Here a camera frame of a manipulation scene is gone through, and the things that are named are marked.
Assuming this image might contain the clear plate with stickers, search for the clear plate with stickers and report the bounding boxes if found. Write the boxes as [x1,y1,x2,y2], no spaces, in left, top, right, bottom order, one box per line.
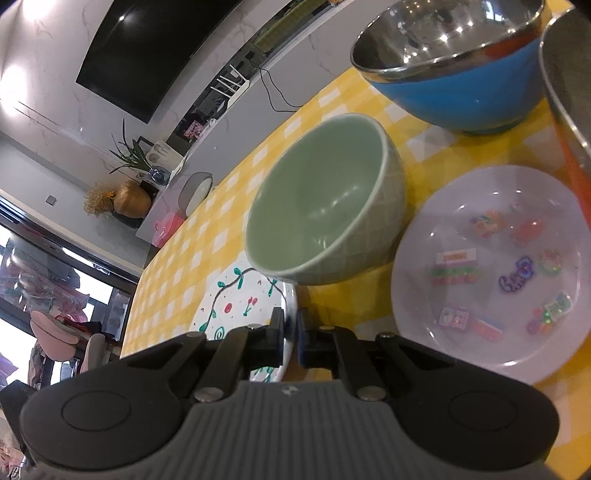
[390,165,581,385]

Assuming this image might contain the white appliance box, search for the white appliance box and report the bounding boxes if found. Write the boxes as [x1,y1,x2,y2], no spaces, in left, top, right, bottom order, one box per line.
[150,141,185,171]

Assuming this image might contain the blue steel bowl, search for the blue steel bowl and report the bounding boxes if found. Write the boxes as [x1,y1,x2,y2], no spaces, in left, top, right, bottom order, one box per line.
[349,0,548,136]

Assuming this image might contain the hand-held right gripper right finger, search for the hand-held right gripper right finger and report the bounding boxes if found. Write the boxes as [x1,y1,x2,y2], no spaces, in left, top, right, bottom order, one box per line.
[298,310,458,401]

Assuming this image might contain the dried yellow flowers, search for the dried yellow flowers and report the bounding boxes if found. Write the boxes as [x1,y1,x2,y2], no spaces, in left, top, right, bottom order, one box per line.
[83,185,116,215]

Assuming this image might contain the pink chair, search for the pink chair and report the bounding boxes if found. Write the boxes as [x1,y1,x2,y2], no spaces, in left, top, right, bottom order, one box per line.
[30,310,79,360]

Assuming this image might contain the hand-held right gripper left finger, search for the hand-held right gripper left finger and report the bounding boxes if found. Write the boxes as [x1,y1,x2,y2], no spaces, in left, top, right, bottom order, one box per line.
[121,307,286,402]

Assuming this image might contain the black television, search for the black television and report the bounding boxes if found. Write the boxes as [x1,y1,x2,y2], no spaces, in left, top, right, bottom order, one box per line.
[75,0,245,124]

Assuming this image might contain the potted aloe plant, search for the potted aloe plant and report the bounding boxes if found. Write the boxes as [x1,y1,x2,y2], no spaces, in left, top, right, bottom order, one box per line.
[108,119,155,175]

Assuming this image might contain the yellow checked tablecloth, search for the yellow checked tablecloth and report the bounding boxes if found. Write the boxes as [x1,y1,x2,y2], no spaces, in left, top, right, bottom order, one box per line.
[119,60,591,480]

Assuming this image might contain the orange steel bowl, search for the orange steel bowl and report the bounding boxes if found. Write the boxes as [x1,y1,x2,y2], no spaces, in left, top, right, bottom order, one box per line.
[540,4,591,213]

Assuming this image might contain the green ceramic bowl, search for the green ceramic bowl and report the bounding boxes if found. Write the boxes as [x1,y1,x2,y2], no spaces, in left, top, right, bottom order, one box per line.
[243,113,407,287]

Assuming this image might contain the pink storage box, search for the pink storage box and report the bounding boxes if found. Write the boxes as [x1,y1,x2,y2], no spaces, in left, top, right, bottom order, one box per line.
[152,213,185,247]

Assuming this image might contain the white router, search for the white router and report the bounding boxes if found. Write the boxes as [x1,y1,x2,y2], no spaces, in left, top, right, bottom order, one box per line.
[210,65,252,97]

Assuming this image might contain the black cable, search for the black cable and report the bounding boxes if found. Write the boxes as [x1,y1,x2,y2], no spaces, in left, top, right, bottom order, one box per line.
[257,67,302,113]

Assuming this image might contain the white floral plate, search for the white floral plate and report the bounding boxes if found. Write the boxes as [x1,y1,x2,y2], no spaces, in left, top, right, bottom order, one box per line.
[187,266,297,384]

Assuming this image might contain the golden round vase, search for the golden round vase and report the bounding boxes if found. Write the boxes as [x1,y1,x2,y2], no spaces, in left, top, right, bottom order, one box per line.
[113,180,152,217]

